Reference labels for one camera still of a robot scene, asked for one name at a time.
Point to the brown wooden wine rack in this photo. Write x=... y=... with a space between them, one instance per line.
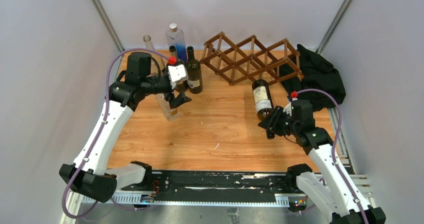
x=251 y=60

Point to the clear bottle black cap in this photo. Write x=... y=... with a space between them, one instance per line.
x=169 y=113

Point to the clear bottle black label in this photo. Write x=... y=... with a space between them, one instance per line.
x=149 y=45

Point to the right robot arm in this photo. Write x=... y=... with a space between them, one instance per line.
x=338 y=198

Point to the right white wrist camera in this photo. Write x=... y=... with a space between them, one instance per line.
x=288 y=108

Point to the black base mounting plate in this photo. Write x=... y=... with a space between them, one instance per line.
x=220 y=188

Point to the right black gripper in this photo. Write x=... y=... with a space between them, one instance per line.
x=272 y=124

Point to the dark wine bottle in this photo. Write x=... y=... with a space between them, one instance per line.
x=193 y=67
x=262 y=99

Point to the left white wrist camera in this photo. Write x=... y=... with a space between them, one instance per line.
x=178 y=75

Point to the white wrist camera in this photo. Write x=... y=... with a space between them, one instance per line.
x=178 y=75
x=288 y=108

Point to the black cloth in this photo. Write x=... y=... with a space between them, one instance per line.
x=319 y=74

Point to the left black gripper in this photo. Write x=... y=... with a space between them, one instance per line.
x=174 y=101

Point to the blue square glass bottle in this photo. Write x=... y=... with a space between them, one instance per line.
x=175 y=37

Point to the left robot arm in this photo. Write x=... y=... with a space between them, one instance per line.
x=88 y=175

